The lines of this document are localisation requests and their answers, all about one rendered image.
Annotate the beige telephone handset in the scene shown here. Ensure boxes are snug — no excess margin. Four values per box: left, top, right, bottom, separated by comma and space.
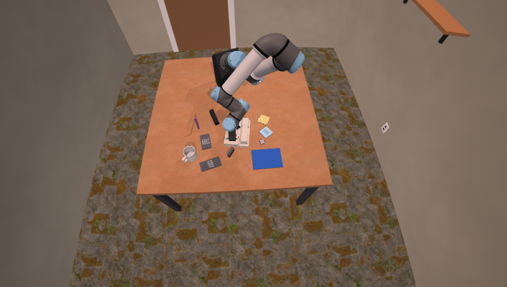
241, 118, 249, 143

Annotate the yellow sticky note pad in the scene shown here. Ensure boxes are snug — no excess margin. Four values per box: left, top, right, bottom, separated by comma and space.
258, 114, 270, 125

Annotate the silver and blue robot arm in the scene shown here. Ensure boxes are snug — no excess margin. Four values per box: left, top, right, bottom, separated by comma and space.
210, 33, 305, 141

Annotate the beige desk phone body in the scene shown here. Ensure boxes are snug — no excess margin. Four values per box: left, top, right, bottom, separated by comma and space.
224, 120, 251, 148

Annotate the white mug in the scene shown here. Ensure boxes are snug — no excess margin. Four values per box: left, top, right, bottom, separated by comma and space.
182, 146, 197, 163

